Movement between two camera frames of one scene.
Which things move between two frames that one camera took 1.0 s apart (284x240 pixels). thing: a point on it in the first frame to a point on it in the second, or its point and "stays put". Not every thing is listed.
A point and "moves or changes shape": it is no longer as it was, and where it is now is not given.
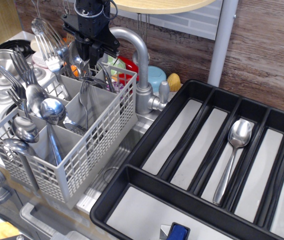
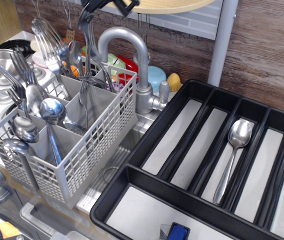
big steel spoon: [77, 65] moves or changes shape
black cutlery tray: [228, 166] stays put
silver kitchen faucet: [145, 103] stays put
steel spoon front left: [25, 129] stays put
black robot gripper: [91, 24] to [93, 5]
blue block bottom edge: [178, 232] stays put
